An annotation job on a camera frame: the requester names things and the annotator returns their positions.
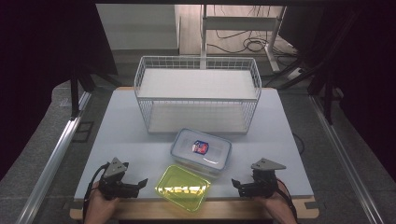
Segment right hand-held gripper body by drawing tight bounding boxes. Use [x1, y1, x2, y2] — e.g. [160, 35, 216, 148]
[248, 158, 287, 198]

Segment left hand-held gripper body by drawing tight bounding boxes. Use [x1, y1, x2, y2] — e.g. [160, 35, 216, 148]
[98, 157, 130, 201]

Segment yellow-green plastic container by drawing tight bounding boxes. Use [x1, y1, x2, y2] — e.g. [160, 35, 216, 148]
[154, 164, 212, 213]

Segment clear container with blue lid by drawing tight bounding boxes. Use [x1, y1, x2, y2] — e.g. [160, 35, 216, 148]
[170, 127, 233, 179]

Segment white two-tier wire rack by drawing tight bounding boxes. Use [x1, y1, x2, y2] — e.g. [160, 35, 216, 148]
[134, 55, 262, 135]

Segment person's left hand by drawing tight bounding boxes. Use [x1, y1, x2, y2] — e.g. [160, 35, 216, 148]
[84, 181, 120, 224]

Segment person's right hand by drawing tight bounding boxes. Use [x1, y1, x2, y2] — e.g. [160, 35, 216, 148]
[262, 190, 297, 224]

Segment black metal stand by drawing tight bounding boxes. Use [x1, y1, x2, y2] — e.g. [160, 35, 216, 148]
[69, 66, 94, 120]
[307, 62, 344, 125]

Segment white power strip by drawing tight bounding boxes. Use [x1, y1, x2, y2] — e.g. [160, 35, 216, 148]
[286, 66, 304, 82]

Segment dark curtain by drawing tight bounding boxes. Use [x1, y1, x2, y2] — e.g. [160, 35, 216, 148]
[0, 0, 119, 181]
[279, 4, 396, 183]

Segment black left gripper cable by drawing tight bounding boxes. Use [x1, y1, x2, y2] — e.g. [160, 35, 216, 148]
[82, 162, 110, 223]

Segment red and black gripper cable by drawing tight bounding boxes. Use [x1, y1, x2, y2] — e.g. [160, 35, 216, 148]
[275, 178, 299, 223]

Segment thin black table cable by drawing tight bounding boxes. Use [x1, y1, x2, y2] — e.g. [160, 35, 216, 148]
[292, 133, 305, 156]

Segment aluminium rail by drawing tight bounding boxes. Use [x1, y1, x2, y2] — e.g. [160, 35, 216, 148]
[309, 94, 386, 224]
[15, 91, 92, 224]

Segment black floor cables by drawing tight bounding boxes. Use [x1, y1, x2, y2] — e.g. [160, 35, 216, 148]
[206, 6, 300, 59]

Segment white metal desk frame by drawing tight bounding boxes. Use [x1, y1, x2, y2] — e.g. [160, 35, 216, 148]
[200, 4, 288, 73]

